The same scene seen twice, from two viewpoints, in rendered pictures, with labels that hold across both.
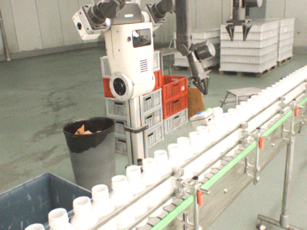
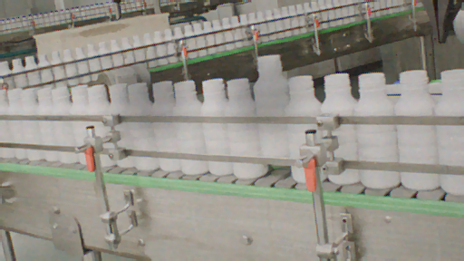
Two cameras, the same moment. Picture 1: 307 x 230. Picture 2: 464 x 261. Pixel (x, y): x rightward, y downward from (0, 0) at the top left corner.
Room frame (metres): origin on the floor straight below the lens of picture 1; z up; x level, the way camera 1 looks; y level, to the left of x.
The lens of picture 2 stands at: (0.95, -1.21, 1.32)
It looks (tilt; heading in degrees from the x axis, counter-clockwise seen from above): 10 degrees down; 91
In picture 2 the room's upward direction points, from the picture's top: 9 degrees counter-clockwise
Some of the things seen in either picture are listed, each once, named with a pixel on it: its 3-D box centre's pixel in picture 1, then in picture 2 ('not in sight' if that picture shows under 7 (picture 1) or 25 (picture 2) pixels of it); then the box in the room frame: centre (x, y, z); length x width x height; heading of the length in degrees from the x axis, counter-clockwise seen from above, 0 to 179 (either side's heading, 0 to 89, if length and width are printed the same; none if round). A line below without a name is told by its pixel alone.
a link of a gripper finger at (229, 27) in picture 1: (234, 31); not in sight; (1.56, -0.41, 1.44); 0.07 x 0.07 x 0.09; 50
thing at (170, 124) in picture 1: (164, 119); not in sight; (4.19, -0.15, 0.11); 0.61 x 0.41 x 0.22; 143
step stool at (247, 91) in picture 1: (241, 102); not in sight; (4.43, -1.29, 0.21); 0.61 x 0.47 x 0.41; 13
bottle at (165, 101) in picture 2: (183, 162); (169, 126); (0.92, -0.09, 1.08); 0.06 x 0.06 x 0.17
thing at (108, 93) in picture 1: (133, 82); not in sight; (3.59, 0.21, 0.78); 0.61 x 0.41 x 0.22; 147
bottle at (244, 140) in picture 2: (212, 144); (245, 128); (1.05, -0.21, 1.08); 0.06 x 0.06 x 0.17
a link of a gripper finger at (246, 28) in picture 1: (242, 31); not in sight; (1.54, -0.44, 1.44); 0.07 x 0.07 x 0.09; 50
